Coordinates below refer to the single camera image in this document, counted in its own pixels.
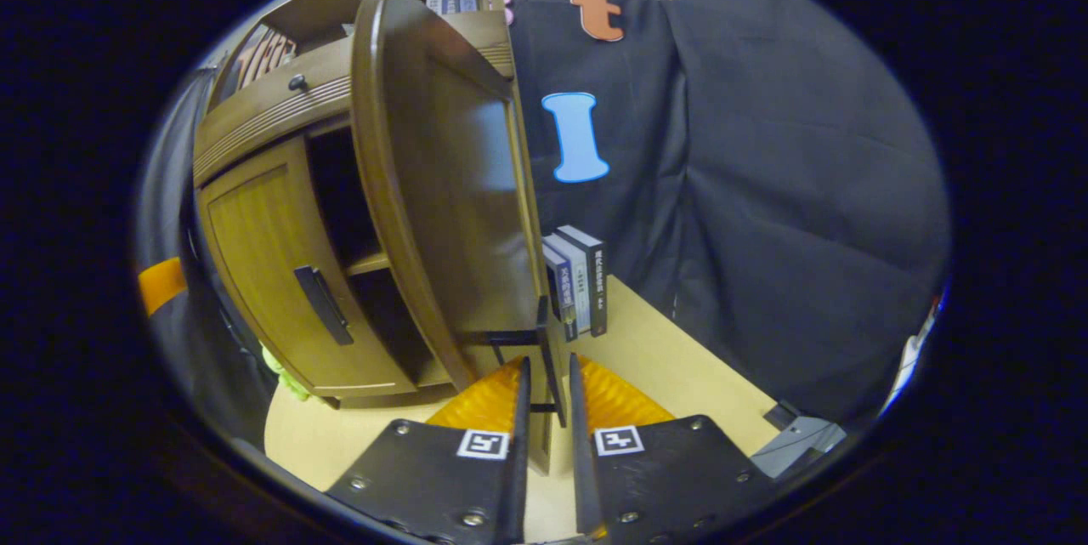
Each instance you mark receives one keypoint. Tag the grey book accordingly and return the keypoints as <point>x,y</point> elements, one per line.
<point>580,290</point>

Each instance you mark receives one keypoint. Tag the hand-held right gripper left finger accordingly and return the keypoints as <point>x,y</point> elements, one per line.
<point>425,477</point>

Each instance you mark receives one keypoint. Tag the black drawer knob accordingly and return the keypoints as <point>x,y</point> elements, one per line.
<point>297,83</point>

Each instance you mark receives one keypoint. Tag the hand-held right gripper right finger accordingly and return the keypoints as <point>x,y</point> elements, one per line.
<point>671,477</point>

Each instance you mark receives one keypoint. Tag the black backdrop cloth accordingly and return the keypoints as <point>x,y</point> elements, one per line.
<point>765,188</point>

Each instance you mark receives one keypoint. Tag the wooden shoe cabinet door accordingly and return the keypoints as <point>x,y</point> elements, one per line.
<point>263,247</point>
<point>459,188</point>

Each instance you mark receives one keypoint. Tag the lime green cloth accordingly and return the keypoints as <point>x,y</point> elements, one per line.
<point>289,379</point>

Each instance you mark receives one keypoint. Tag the wooden inner shelf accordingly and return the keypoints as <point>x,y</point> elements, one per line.
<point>370,264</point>

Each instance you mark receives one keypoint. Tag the black book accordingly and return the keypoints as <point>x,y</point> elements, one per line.
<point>597,281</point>

